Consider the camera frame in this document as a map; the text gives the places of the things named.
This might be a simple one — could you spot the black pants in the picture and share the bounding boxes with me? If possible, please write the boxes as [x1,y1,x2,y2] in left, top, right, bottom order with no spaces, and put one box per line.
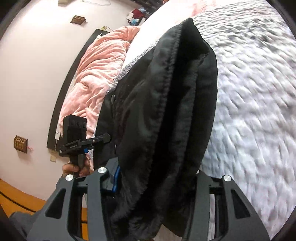
[94,17,218,241]

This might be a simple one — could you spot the black headboard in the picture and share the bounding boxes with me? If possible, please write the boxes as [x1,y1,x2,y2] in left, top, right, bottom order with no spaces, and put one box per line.
[47,29,110,150]

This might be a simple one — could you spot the thin wall cable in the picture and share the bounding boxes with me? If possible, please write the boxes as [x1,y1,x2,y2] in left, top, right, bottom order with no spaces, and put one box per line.
[80,0,112,7]

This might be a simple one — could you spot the grey quilted bedspread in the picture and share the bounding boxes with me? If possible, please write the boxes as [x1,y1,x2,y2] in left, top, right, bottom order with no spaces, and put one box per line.
[107,0,296,233]

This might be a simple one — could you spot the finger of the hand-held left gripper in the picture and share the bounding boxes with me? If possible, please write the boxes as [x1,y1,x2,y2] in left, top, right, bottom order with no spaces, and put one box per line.
[92,133,111,144]

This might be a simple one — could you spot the person's left hand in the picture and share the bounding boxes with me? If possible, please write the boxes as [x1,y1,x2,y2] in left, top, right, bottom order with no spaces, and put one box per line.
[62,159,93,179]

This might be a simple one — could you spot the pink fluffy comforter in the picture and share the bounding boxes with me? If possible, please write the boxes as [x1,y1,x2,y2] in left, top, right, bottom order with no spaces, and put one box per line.
[58,25,141,140]

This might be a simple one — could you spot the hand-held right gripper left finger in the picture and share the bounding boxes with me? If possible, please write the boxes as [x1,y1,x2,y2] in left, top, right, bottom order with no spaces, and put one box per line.
[27,158,122,241]

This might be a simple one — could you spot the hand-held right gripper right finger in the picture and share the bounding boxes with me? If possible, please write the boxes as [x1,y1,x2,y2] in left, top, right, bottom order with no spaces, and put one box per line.
[183,170,271,241]

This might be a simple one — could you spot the person's grey trouser leg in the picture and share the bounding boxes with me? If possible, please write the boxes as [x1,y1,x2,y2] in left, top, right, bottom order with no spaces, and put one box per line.
[9,210,41,241]

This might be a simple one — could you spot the pile of colourful clutter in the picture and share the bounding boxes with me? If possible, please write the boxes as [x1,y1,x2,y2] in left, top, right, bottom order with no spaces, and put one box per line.
[126,8,148,25]

